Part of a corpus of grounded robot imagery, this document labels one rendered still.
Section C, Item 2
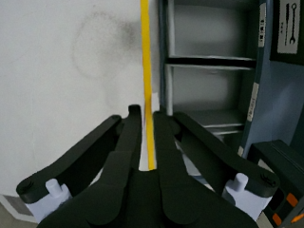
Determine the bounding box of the dark grey bin rack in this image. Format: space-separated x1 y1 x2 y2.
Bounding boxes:
159 0 304 160

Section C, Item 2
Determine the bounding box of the dark green case with orange latches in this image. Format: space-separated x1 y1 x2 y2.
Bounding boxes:
270 0 304 66

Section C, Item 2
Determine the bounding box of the grey open bin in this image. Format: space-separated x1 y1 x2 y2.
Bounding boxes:
165 0 259 61
175 125 244 176
165 64 256 127

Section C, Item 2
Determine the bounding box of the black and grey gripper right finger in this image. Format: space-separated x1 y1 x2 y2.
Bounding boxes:
151 93 280 228

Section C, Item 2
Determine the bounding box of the dark grey tool case with orange latches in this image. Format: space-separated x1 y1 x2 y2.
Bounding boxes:
247 140 304 228

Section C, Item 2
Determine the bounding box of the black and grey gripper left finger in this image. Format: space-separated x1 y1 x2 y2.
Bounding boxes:
16 94 145 228

